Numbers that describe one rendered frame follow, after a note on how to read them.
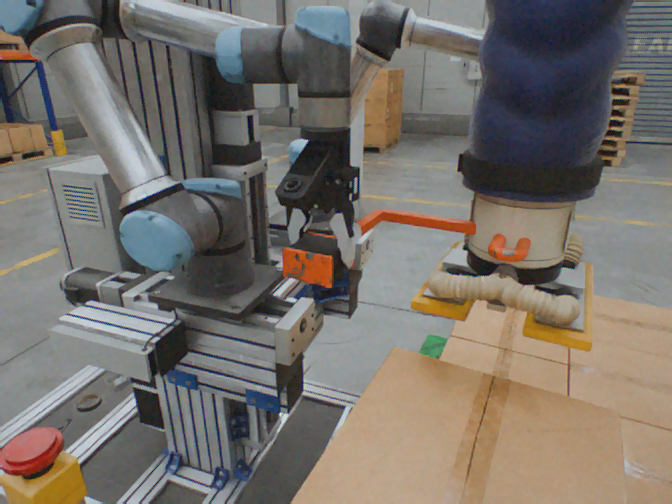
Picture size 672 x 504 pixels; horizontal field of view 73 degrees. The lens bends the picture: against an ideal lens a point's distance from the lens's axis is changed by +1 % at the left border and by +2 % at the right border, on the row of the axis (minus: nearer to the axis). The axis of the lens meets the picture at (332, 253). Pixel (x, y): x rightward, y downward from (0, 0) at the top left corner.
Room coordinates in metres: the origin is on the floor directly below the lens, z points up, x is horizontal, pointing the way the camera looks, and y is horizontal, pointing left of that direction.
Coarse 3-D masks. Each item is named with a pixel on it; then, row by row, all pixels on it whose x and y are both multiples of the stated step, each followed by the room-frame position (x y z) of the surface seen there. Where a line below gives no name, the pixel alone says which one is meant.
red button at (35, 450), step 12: (24, 432) 0.45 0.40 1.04; (36, 432) 0.45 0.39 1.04; (48, 432) 0.45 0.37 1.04; (60, 432) 0.46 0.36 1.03; (12, 444) 0.43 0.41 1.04; (24, 444) 0.43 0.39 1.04; (36, 444) 0.43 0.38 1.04; (48, 444) 0.43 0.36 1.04; (60, 444) 0.44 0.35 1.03; (0, 456) 0.42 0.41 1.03; (12, 456) 0.41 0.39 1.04; (24, 456) 0.41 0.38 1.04; (36, 456) 0.41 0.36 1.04; (48, 456) 0.42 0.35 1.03; (12, 468) 0.40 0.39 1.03; (24, 468) 0.40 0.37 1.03; (36, 468) 0.41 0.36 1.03; (48, 468) 0.43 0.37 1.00
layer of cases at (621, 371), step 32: (480, 320) 1.54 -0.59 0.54; (512, 320) 1.54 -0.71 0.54; (608, 320) 1.54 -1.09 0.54; (640, 320) 1.54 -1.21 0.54; (448, 352) 1.32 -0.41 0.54; (480, 352) 1.32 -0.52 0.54; (512, 352) 1.32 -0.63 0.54; (544, 352) 1.32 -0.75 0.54; (576, 352) 1.33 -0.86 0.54; (608, 352) 1.33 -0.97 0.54; (640, 352) 1.33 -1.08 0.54; (544, 384) 1.15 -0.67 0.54; (576, 384) 1.16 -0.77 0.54; (608, 384) 1.16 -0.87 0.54; (640, 384) 1.16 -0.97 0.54; (640, 416) 1.02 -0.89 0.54; (640, 448) 0.90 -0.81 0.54; (640, 480) 0.80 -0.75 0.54
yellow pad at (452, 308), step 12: (468, 276) 0.80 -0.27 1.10; (480, 276) 0.81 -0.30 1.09; (420, 288) 0.77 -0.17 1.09; (420, 300) 0.71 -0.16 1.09; (432, 300) 0.71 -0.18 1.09; (444, 300) 0.71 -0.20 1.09; (456, 300) 0.71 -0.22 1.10; (468, 300) 0.72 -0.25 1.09; (432, 312) 0.70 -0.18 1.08; (444, 312) 0.69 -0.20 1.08; (456, 312) 0.68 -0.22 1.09; (468, 312) 0.69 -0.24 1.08
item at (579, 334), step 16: (592, 272) 0.84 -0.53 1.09; (544, 288) 0.75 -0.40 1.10; (560, 288) 0.70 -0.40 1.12; (592, 288) 0.76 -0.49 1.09; (592, 304) 0.70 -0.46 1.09; (528, 320) 0.65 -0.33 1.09; (544, 320) 0.64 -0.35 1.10; (576, 320) 0.64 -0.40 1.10; (592, 320) 0.65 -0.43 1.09; (528, 336) 0.62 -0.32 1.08; (544, 336) 0.61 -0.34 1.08; (560, 336) 0.60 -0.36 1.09; (576, 336) 0.60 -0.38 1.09; (592, 336) 0.60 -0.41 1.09
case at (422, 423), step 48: (384, 384) 0.66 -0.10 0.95; (432, 384) 0.66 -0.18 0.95; (480, 384) 0.66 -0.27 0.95; (384, 432) 0.54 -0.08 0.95; (432, 432) 0.54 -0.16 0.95; (480, 432) 0.55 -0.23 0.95; (528, 432) 0.55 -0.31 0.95; (576, 432) 0.55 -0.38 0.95; (336, 480) 0.46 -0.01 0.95; (384, 480) 0.46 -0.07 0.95; (432, 480) 0.46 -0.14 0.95; (480, 480) 0.46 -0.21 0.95; (528, 480) 0.46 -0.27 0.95; (576, 480) 0.46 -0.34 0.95; (624, 480) 0.46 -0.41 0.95
